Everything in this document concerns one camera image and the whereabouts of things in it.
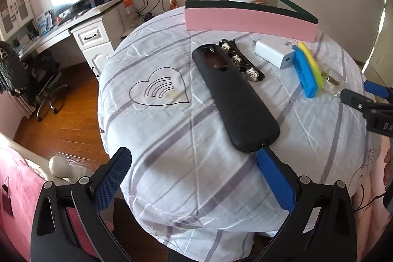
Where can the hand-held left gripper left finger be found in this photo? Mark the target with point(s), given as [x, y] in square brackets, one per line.
[112, 179]

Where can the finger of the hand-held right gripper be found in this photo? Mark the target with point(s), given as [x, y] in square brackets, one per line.
[377, 89]
[353, 99]

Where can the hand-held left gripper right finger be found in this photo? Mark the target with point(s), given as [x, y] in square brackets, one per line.
[276, 182]

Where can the clear glass bottle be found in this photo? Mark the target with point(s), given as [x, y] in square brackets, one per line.
[330, 79]

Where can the yellow plastic bar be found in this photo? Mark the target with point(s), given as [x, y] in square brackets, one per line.
[311, 64]

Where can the blue plastic bar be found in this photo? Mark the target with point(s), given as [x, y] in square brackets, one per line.
[304, 74]

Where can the black silicone case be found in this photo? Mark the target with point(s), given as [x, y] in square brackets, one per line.
[236, 102]

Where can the white charger block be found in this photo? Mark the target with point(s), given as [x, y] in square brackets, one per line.
[274, 53]

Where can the black flowered hair clip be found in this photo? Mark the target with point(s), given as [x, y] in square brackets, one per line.
[242, 61]

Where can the pink storage box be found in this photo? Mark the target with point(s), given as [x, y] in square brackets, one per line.
[245, 21]

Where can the person's right hand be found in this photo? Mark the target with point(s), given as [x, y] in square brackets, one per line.
[388, 170]

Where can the pink printed bed sheet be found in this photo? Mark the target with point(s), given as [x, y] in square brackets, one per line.
[368, 176]

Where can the white rounded object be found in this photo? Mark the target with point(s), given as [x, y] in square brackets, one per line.
[60, 166]

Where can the white door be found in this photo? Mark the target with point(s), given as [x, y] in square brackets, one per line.
[382, 22]

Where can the striped white tablecloth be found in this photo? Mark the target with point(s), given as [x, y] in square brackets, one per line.
[172, 133]

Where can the pink fuzzy blanket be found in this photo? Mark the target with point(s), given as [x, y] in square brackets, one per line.
[15, 188]

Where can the black office chair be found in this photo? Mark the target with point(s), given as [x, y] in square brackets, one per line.
[33, 81]

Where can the white desk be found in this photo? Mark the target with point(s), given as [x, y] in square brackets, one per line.
[89, 35]

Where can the white side cabinet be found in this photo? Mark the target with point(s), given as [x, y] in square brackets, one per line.
[129, 32]

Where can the grey jacket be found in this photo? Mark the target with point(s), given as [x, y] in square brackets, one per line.
[7, 65]

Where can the black hair dryer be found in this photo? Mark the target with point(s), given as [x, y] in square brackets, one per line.
[147, 16]

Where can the blue packet box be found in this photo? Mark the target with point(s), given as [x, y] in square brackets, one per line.
[44, 22]

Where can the bottle with orange cap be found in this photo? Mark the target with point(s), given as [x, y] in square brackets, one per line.
[130, 8]

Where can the anatomical body model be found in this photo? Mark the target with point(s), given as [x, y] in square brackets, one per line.
[174, 1]

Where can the white glass-door cabinet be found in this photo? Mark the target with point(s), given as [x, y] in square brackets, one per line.
[13, 7]

